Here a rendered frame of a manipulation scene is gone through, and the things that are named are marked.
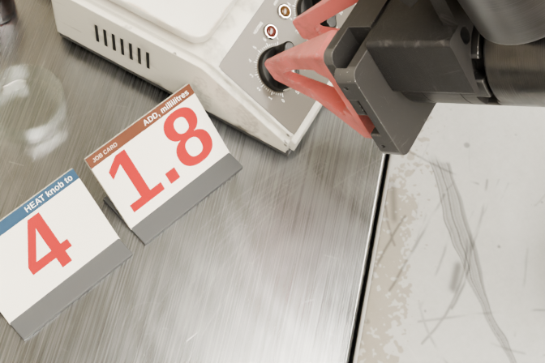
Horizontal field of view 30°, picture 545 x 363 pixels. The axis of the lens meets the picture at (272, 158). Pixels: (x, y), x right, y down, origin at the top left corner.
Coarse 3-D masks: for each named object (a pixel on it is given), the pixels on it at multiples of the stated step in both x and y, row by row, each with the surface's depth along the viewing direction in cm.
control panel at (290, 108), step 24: (264, 0) 71; (288, 0) 72; (264, 24) 70; (288, 24) 71; (240, 48) 69; (264, 48) 70; (240, 72) 69; (312, 72) 72; (264, 96) 70; (288, 96) 70; (288, 120) 70
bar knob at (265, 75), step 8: (272, 48) 70; (280, 48) 69; (288, 48) 69; (264, 56) 70; (272, 56) 70; (264, 72) 69; (296, 72) 69; (264, 80) 69; (272, 80) 70; (272, 88) 70; (280, 88) 70; (288, 88) 69
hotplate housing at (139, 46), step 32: (64, 0) 70; (96, 0) 69; (256, 0) 71; (64, 32) 74; (96, 32) 71; (128, 32) 69; (160, 32) 68; (224, 32) 69; (128, 64) 73; (160, 64) 70; (192, 64) 68; (224, 96) 69; (256, 128) 71
